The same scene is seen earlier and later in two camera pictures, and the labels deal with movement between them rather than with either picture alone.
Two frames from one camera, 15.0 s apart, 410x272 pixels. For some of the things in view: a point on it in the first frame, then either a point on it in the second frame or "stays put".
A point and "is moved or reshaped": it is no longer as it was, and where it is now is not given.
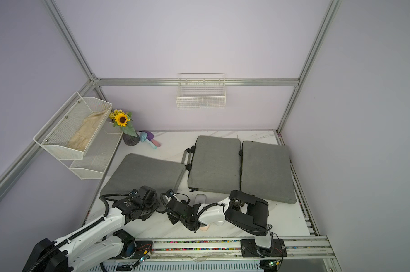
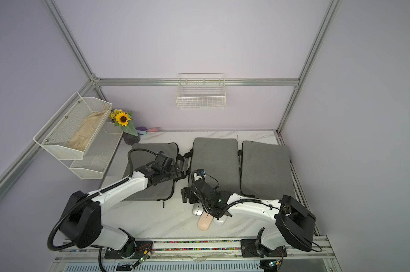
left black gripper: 156,204 -> 175,171
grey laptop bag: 137,171 is moved or reshaped
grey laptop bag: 213,164 stays put
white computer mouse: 220,222 stays put
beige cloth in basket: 84,135 stays put
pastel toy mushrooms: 148,136 -> 141,130
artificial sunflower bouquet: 122,119 stays put
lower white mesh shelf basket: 98,154 stays put
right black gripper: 174,219 -> 186,195
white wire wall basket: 201,91 stays put
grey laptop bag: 266,172 stays put
